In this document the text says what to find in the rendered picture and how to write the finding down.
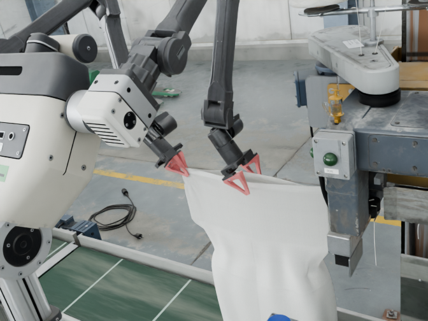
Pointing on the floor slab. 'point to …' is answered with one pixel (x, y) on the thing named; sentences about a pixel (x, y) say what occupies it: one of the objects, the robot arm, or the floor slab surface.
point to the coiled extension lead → (119, 220)
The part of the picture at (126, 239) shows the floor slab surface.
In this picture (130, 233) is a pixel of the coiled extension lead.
